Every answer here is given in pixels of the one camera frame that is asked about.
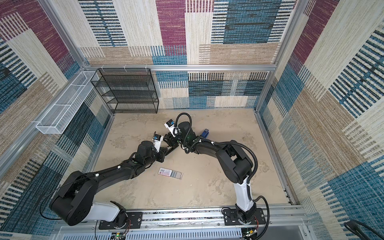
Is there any red white staple box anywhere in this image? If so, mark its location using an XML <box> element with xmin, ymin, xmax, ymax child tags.
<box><xmin>158</xmin><ymin>168</ymin><xmax>173</xmax><ymax>177</ymax></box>

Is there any blue stapler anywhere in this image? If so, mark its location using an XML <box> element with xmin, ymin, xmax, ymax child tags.
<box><xmin>200</xmin><ymin>129</ymin><xmax>209</xmax><ymax>139</ymax></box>

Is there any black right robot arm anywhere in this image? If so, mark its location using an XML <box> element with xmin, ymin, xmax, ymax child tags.
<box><xmin>164</xmin><ymin>113</ymin><xmax>258</xmax><ymax>225</ymax></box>

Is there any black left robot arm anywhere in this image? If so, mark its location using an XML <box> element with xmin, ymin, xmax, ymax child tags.
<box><xmin>49</xmin><ymin>141</ymin><xmax>172</xmax><ymax>228</ymax></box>

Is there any black mesh shelf rack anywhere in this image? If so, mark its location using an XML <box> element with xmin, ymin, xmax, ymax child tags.
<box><xmin>91</xmin><ymin>68</ymin><xmax>159</xmax><ymax>114</ymax></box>

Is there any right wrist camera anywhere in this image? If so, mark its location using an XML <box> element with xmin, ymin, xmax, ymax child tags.
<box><xmin>165</xmin><ymin>119</ymin><xmax>180</xmax><ymax>137</ymax></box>

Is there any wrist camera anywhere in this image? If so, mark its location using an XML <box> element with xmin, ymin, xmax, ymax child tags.
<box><xmin>165</xmin><ymin>119</ymin><xmax>180</xmax><ymax>137</ymax></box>
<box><xmin>153</xmin><ymin>132</ymin><xmax>164</xmax><ymax>153</ymax></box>

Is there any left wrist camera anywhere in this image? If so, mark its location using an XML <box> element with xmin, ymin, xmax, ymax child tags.
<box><xmin>153</xmin><ymin>132</ymin><xmax>164</xmax><ymax>153</ymax></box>

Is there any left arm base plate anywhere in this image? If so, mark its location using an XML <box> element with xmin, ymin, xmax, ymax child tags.
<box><xmin>98</xmin><ymin>212</ymin><xmax>143</xmax><ymax>230</ymax></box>

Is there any aluminium front rail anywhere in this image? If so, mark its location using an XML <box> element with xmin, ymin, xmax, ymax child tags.
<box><xmin>50</xmin><ymin>204</ymin><xmax>316</xmax><ymax>240</ymax></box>

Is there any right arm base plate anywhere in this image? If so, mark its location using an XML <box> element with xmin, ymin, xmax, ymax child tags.
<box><xmin>221</xmin><ymin>208</ymin><xmax>267</xmax><ymax>226</ymax></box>

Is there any white wire mesh basket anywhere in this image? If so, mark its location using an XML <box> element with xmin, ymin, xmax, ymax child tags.
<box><xmin>36</xmin><ymin>71</ymin><xmax>95</xmax><ymax>135</ymax></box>

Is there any black cable bottom right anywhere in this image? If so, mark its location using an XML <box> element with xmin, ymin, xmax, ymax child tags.
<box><xmin>343</xmin><ymin>219</ymin><xmax>384</xmax><ymax>240</ymax></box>

